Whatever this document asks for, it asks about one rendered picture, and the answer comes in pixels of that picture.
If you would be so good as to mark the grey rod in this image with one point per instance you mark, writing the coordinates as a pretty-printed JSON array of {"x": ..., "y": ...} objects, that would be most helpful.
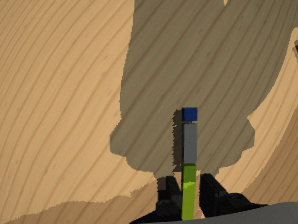
[{"x": 189, "y": 143}]

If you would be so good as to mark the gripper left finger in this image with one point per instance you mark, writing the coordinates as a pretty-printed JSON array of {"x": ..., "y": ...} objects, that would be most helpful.
[{"x": 168, "y": 207}]

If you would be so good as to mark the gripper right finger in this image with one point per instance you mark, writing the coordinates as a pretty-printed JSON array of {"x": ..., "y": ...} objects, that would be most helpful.
[{"x": 215, "y": 200}]

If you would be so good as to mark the lime green rod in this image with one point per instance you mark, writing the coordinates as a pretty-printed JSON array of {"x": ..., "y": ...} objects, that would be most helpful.
[{"x": 188, "y": 185}]

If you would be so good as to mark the small blue cube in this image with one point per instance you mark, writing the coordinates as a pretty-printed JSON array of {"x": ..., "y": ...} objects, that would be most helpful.
[{"x": 189, "y": 114}]

